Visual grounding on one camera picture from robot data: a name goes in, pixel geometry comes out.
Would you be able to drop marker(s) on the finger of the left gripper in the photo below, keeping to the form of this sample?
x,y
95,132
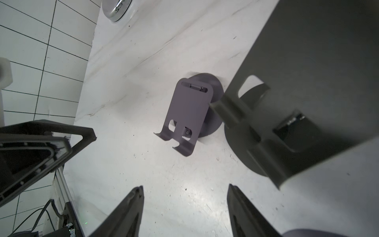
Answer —
x,y
79,137
25,159

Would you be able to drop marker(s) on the aluminium mounting rail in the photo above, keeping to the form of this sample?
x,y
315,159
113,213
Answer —
x,y
61,219

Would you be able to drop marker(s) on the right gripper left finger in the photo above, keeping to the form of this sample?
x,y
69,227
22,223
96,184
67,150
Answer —
x,y
126,218

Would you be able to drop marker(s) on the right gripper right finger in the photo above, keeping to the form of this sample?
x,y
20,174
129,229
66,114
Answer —
x,y
246,220

